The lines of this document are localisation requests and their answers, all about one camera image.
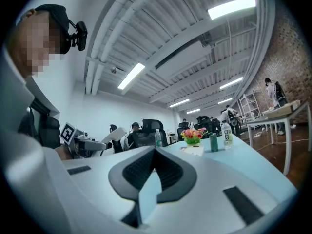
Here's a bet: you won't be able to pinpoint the person's left forearm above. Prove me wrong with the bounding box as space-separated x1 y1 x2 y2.
54 145 74 161

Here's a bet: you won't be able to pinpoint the person's head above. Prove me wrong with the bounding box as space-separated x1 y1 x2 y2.
6 7 72 79

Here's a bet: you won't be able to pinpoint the small green label water bottle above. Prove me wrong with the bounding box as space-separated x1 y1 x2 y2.
155 128 163 148

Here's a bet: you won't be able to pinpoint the black head-mounted camera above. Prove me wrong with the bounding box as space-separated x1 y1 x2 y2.
69 20 88 52

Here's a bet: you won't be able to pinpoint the white floor cable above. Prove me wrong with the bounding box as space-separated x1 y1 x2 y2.
253 133 312 152

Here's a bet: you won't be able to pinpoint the green drink can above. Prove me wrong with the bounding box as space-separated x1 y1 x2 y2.
209 132 219 153

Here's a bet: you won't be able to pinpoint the black mesh office chair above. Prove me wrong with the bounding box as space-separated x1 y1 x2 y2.
176 121 190 141
194 116 221 137
132 118 169 148
38 115 61 150

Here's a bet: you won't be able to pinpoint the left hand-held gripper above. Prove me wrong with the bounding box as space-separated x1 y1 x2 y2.
59 122 108 159

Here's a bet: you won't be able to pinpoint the white flat card box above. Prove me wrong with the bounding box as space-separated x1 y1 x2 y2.
179 145 205 157

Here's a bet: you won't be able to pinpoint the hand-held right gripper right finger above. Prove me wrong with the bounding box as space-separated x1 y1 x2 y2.
155 146 197 204

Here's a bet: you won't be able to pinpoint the ceiling air conditioner unit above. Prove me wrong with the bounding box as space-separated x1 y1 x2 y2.
154 40 212 77

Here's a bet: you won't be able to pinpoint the white table with grey legs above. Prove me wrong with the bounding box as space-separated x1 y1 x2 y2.
246 101 312 176

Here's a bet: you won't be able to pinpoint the person's white shirt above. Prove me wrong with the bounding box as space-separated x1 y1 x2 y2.
0 45 36 141

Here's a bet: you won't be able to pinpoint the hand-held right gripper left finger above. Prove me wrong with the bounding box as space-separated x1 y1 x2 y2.
108 146 156 229

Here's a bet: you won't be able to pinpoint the flat cardboard box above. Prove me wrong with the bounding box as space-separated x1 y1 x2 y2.
261 100 301 119

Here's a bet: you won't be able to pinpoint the clear bottle with pale label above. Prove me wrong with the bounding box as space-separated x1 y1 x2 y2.
220 120 234 150

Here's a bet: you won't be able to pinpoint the white metal shelf rack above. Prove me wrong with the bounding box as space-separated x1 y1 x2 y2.
237 91 261 124

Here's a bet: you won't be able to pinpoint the potted artificial flowers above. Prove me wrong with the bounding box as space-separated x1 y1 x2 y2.
180 127 209 147

